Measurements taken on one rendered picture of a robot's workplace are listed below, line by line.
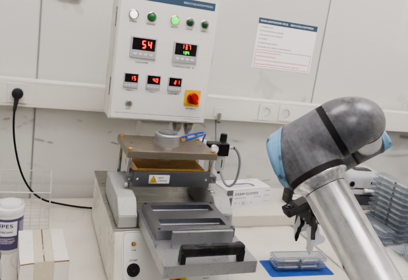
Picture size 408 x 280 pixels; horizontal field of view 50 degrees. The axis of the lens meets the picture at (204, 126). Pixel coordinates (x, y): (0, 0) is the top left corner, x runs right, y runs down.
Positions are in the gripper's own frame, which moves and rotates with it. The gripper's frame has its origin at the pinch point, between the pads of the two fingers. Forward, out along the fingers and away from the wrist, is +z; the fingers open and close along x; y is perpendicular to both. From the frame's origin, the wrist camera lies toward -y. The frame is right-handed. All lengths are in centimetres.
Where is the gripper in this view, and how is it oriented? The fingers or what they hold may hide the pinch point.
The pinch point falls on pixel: (300, 244)
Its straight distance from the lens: 149.7
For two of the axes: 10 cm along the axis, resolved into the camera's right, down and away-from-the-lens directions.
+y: 9.5, 0.8, 3.0
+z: -1.5, 9.7, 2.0
